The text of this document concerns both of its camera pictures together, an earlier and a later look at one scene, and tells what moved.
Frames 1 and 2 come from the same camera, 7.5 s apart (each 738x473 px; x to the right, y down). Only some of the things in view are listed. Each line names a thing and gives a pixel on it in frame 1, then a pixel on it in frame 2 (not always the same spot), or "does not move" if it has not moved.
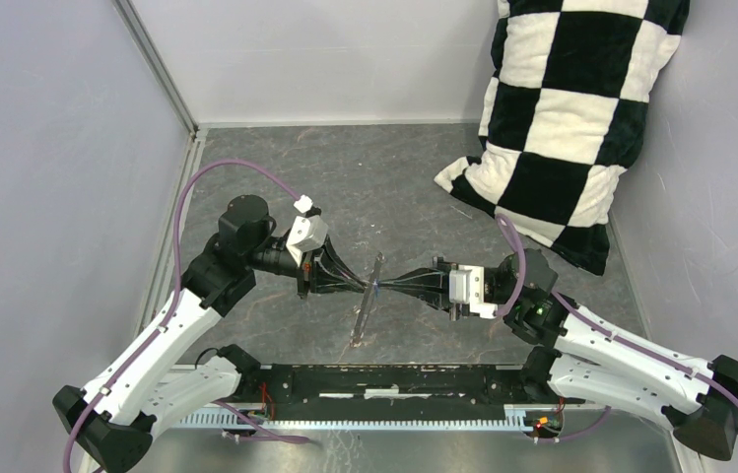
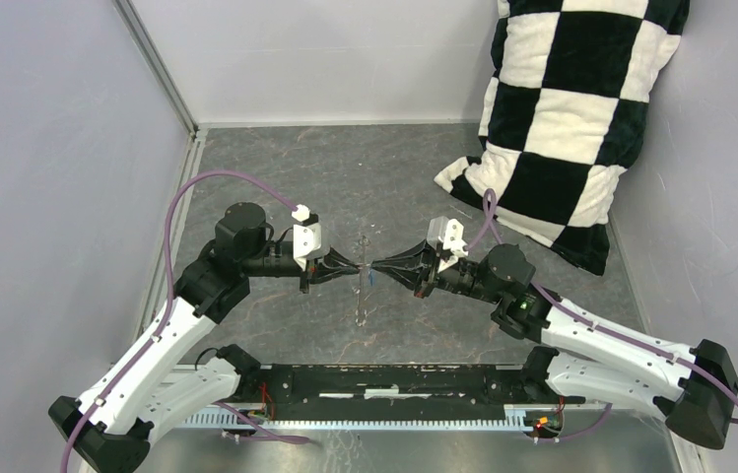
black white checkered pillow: x=564 y=114 does not move
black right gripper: x=436 y=278 -> x=416 y=267
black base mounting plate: x=390 y=393 does not move
